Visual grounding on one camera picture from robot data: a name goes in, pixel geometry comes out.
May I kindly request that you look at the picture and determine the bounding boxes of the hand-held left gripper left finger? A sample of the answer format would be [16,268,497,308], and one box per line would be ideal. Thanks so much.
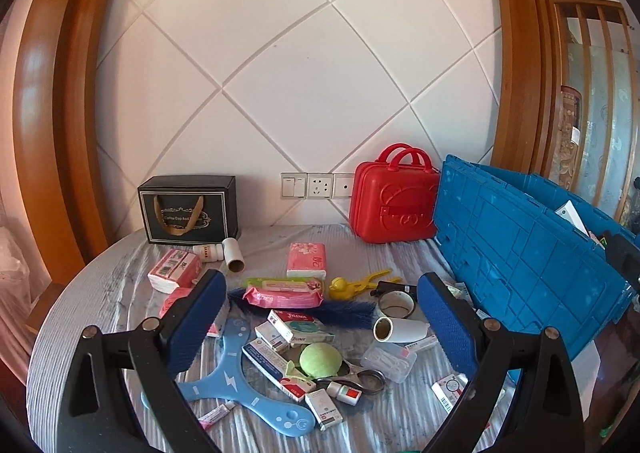
[57,269,228,453]

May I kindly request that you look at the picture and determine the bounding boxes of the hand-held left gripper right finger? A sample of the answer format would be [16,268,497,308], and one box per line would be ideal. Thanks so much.
[416,272,583,453]

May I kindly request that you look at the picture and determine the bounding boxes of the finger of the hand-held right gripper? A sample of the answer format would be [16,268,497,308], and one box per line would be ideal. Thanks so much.
[605,233,640,287]

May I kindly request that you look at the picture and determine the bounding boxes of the blue plastic crate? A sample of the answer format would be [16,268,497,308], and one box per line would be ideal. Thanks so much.
[432,154,640,365]

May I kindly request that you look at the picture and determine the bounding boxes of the pink tissue pack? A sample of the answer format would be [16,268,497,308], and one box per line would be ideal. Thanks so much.
[286,241,327,279]
[147,247,202,292]
[159,285,221,337]

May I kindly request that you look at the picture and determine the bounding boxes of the small white tube box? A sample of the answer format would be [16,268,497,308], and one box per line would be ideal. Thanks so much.
[402,335,439,352]

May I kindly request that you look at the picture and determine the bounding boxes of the white green medicine box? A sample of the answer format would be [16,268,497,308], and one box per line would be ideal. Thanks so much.
[446,282,474,307]

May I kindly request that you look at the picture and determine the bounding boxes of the white paper roll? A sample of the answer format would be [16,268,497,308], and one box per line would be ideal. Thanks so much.
[372,316,430,345]

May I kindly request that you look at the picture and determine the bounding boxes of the grey tape roll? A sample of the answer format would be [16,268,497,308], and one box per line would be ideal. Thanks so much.
[375,290,417,320]

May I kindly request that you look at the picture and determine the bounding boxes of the white card in crate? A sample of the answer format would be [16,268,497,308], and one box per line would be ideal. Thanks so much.
[554,200,591,237]

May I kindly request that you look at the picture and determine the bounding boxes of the small labelled white bottle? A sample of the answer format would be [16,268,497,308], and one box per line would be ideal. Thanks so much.
[192,242,225,262]

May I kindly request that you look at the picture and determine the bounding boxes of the clear plastic floss box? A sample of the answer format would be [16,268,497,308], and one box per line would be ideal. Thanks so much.
[359,342,417,384]

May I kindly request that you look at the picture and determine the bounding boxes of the white red printed packet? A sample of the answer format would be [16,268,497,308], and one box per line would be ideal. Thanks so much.
[432,372,471,414]

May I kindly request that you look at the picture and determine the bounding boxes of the white cardboard tube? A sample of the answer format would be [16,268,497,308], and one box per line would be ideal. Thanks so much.
[222,236,247,274]

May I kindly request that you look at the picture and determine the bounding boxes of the blue plastic boomerang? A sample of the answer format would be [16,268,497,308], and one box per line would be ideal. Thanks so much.
[141,315,316,437]

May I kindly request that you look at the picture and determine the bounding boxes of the small white medicine box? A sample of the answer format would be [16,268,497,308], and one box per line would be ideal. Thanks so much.
[254,321,291,353]

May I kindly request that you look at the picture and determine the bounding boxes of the long blue white box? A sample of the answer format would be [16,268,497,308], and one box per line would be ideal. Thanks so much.
[242,340,317,402]

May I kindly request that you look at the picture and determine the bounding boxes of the pink wet wipes pack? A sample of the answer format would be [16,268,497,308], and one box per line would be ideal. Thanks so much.
[244,282,325,310]

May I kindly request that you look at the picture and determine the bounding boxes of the green wet wipes pack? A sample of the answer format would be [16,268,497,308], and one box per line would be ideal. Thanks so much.
[243,275,326,292]

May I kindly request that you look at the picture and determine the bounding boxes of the metal scissors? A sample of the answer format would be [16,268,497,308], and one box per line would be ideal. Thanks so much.
[324,360,387,394]

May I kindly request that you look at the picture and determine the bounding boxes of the small ointment tube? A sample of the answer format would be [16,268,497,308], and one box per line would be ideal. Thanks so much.
[197,401,236,429]

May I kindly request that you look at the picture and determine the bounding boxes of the white green red-lettered box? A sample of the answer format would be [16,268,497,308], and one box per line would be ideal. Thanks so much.
[267,308,337,345]

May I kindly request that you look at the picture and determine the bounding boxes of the dark blue brush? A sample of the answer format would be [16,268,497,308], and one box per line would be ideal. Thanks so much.
[227,285,379,327]

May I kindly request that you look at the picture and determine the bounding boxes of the yellow duck clip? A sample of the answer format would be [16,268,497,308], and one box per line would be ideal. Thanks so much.
[328,270,404,298]

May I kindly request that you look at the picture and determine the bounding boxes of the small white red bottle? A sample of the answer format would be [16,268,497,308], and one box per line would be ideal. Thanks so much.
[327,381,364,407]

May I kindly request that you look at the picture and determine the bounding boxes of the green foam ball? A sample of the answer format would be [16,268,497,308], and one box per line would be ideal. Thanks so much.
[298,342,345,380]

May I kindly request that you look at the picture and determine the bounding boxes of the red small suitcase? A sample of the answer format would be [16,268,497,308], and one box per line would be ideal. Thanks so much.
[348,143,441,244]

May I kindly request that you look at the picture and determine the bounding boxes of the small white red-striped box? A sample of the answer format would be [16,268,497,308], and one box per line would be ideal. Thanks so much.
[304,387,343,432]

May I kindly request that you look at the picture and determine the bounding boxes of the wooden side table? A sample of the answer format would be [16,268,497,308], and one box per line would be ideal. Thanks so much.
[25,280,66,334]

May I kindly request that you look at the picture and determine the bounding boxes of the pale pink curtain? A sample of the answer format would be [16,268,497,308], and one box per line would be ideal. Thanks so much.
[0,8,51,384]

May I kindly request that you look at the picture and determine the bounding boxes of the black gift box gold handle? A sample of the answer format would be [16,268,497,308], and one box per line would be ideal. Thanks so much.
[137,174,241,245]

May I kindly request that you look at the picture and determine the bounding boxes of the white wall port plate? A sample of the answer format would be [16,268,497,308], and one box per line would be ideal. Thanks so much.
[332,174,356,199]

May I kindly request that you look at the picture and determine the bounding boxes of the white wall power socket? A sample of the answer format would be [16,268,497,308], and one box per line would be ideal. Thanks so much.
[305,172,334,200]

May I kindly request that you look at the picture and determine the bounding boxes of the wooden arch frame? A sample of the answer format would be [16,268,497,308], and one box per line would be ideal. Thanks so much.
[487,0,557,180]
[12,0,151,275]

